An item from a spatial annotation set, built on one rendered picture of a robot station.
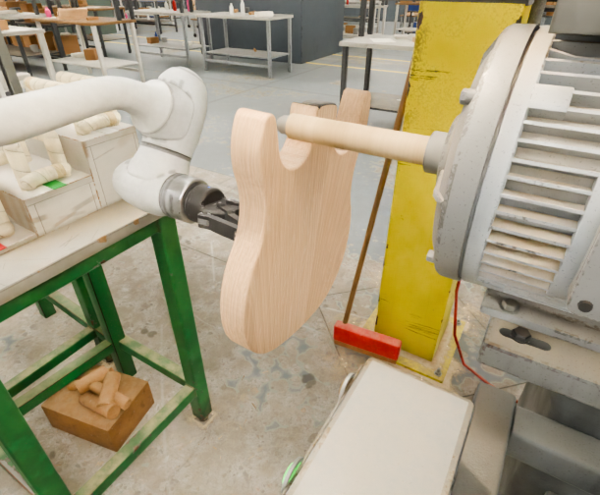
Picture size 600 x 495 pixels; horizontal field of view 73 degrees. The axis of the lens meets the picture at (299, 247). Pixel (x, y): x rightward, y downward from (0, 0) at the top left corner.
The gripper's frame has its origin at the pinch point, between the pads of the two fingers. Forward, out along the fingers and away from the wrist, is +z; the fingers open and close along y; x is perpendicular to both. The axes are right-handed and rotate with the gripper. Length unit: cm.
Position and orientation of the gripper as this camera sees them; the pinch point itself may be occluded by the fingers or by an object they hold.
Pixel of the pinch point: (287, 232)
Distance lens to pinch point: 69.7
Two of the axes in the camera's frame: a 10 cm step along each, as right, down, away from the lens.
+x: 0.9, -9.0, -4.3
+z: 8.5, 3.0, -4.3
